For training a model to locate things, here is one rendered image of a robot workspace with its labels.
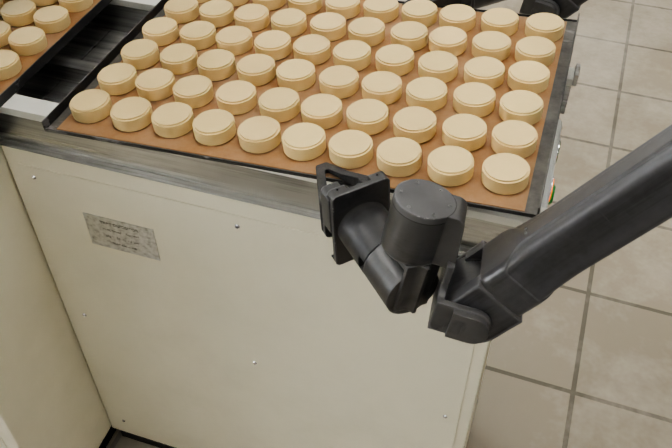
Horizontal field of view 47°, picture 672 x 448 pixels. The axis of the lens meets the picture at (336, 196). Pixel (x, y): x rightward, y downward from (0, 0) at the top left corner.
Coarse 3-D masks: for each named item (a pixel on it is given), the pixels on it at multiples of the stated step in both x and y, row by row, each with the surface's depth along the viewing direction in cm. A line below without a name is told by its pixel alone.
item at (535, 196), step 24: (168, 0) 117; (576, 24) 103; (120, 48) 107; (96, 72) 103; (72, 96) 99; (552, 96) 94; (48, 120) 95; (552, 120) 90; (120, 144) 92; (552, 144) 85; (264, 168) 87; (528, 216) 79
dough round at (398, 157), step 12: (384, 144) 85; (396, 144) 85; (408, 144) 85; (384, 156) 84; (396, 156) 84; (408, 156) 84; (420, 156) 84; (384, 168) 84; (396, 168) 83; (408, 168) 83
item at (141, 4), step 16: (112, 0) 120; (128, 0) 119; (144, 0) 119; (96, 16) 123; (112, 16) 122; (128, 16) 121; (144, 16) 120; (128, 32) 124; (576, 64) 105; (576, 80) 104; (560, 112) 108
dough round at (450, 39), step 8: (432, 32) 102; (440, 32) 102; (448, 32) 102; (456, 32) 102; (464, 32) 102; (432, 40) 101; (440, 40) 101; (448, 40) 100; (456, 40) 100; (464, 40) 101; (432, 48) 101; (440, 48) 100; (448, 48) 100; (456, 48) 100; (464, 48) 101
